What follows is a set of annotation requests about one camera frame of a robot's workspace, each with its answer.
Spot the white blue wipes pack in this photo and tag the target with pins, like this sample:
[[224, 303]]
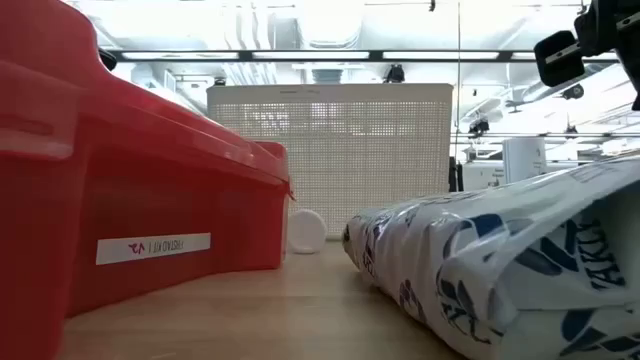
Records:
[[500, 260]]

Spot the black ceiling-mounted camera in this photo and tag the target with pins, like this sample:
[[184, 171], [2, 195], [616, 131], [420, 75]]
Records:
[[395, 74], [479, 126], [573, 91]]

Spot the red first aid kit case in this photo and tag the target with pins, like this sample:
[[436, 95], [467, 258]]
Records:
[[150, 175]]

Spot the black ceiling light rail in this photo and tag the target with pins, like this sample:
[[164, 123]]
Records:
[[310, 55]]

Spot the white standing sign board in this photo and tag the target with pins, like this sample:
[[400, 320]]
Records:
[[524, 159]]

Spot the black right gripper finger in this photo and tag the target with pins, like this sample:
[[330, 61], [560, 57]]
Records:
[[557, 59]]

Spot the thin vertical metal pole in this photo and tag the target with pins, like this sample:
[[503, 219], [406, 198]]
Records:
[[458, 100]]

